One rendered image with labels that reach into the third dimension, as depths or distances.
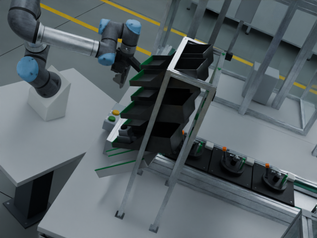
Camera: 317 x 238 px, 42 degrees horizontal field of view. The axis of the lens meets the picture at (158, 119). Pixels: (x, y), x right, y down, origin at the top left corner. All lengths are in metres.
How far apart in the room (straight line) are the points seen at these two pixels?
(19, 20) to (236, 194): 1.35
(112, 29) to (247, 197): 1.09
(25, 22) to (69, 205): 0.83
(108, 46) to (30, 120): 0.72
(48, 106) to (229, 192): 1.07
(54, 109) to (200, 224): 1.01
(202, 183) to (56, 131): 0.84
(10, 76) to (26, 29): 2.48
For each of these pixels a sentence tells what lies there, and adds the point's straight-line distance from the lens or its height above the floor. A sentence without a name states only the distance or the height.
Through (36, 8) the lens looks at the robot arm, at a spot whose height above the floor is 1.56.
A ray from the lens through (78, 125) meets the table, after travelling 2.42.
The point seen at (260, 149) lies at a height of 0.86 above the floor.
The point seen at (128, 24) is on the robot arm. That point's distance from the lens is 1.98.
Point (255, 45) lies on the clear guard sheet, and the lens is 3.41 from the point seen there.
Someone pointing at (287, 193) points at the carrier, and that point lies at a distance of 2.38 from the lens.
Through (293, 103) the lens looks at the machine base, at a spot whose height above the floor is 0.86.
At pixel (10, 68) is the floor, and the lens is 4.44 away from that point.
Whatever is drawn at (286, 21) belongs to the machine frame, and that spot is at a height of 1.59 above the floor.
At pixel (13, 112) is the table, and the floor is 0.86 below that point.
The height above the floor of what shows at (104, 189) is 0.86.
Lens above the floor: 2.34
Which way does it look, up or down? 34 degrees down
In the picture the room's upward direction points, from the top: 20 degrees clockwise
